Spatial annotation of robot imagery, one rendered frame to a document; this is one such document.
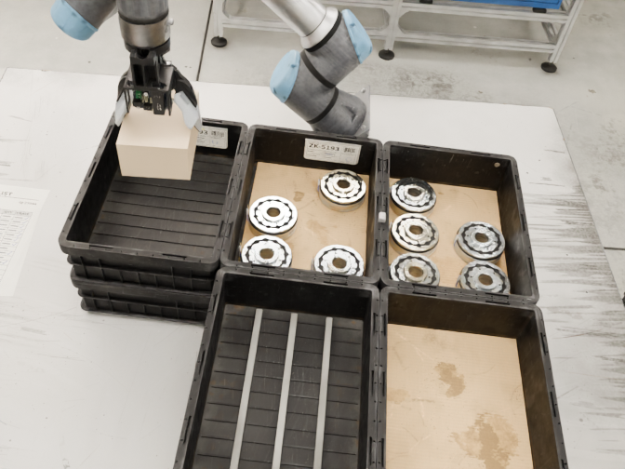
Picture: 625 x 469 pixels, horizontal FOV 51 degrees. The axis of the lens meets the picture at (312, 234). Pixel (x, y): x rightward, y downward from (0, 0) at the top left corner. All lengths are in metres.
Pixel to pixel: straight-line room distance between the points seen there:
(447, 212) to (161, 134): 0.67
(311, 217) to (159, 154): 0.41
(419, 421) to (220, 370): 0.36
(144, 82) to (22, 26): 2.54
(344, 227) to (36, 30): 2.42
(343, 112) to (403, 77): 1.65
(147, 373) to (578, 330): 0.93
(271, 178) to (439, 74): 1.96
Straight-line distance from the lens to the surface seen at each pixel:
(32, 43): 3.47
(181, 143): 1.16
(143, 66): 1.06
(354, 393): 1.21
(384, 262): 1.25
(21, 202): 1.70
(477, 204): 1.55
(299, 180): 1.50
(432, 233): 1.41
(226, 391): 1.20
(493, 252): 1.42
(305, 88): 1.59
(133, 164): 1.19
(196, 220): 1.42
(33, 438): 1.36
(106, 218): 1.45
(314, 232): 1.40
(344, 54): 1.56
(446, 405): 1.23
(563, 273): 1.67
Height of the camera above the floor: 1.90
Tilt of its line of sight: 50 degrees down
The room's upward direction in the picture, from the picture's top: 8 degrees clockwise
